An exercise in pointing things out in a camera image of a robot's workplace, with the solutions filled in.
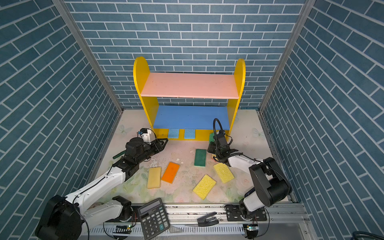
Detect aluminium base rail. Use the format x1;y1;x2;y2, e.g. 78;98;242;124
52;202;317;240

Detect black desk calculator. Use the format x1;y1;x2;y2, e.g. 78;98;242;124
138;198;170;240

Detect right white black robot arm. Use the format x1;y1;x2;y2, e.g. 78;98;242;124
208;131;292;220

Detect black binder clip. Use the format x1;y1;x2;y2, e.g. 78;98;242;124
197;212;219;227

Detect green handled pliers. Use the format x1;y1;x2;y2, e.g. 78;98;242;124
113;151;126;160

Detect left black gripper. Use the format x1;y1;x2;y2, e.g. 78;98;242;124
134;137;168;165

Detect yellow sponge right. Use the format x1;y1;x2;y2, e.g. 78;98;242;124
214;163;235;184

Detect yellow pink blue shelf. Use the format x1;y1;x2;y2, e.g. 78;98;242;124
133;57;246;141

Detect dark green scrub sponge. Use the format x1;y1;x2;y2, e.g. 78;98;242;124
194;149;207;167

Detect bright green sponge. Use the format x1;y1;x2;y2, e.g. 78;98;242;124
209;133;215;143

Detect pale yellow sponge left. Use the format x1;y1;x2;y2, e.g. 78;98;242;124
147;167;162;189

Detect yellow sponge front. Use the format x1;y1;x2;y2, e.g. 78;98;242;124
193;175;217;200

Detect orange sponge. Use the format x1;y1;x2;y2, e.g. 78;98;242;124
161;162;180;184

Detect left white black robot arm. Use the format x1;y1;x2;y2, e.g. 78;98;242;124
35;137;169;240

